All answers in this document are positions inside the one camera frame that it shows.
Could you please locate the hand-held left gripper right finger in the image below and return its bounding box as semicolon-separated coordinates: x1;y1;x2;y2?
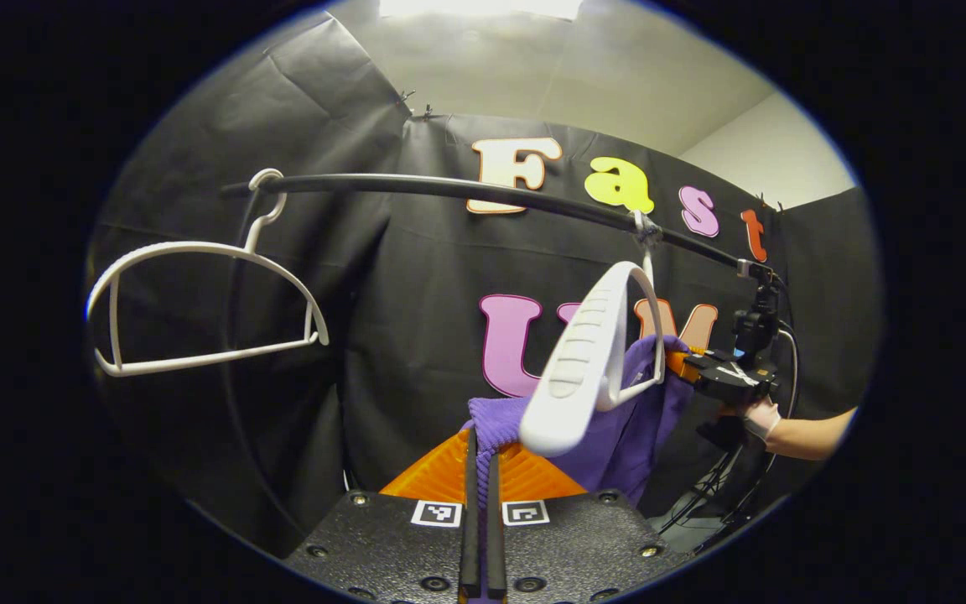
483;443;690;604

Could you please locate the black clothes rack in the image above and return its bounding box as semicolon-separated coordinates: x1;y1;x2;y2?
219;172;756;504

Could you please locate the black cable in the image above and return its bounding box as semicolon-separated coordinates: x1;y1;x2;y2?
659;323;801;550

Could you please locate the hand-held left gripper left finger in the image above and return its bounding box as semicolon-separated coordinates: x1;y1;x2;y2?
282;430;481;604

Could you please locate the purple knit garment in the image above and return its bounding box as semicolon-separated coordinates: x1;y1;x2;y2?
466;334;695;508

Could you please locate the white plastic hanger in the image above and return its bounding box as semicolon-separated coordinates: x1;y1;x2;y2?
518;211;668;458
85;168;330;378

